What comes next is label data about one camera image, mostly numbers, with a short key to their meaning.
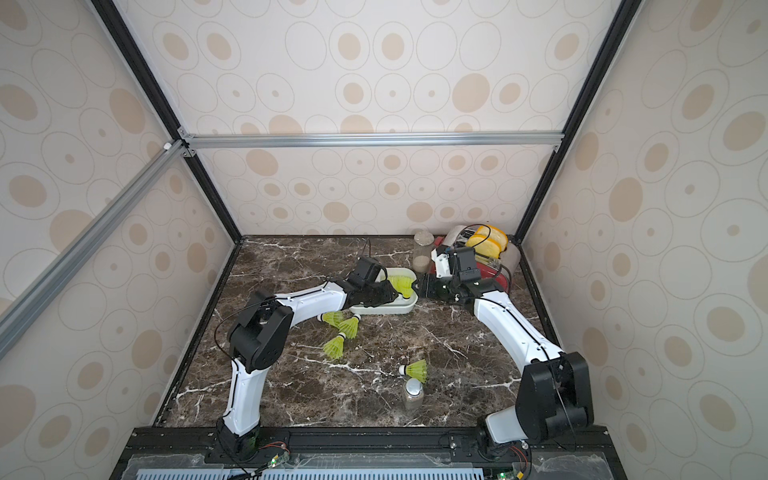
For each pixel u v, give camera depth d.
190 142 0.91
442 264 0.78
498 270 0.86
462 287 0.63
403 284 1.00
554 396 0.42
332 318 0.92
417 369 0.82
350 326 0.94
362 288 0.78
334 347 0.90
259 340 0.53
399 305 0.94
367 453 0.73
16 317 0.51
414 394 0.73
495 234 0.91
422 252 1.03
